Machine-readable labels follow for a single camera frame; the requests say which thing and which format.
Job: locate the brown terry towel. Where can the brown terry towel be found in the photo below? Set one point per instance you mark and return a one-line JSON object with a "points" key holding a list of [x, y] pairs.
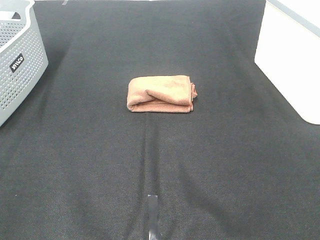
{"points": [[164, 94]]}

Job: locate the black table cloth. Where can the black table cloth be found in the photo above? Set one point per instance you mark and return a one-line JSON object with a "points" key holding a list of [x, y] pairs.
{"points": [[76, 164]]}

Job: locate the grey tape strip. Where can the grey tape strip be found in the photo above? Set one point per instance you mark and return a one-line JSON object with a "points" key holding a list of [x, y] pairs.
{"points": [[153, 221]]}

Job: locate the white plastic basket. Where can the white plastic basket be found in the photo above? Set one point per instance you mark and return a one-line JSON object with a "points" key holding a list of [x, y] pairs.
{"points": [[288, 53]]}

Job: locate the grey perforated laundry basket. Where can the grey perforated laundry basket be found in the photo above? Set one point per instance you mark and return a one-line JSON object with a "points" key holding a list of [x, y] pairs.
{"points": [[23, 58]]}

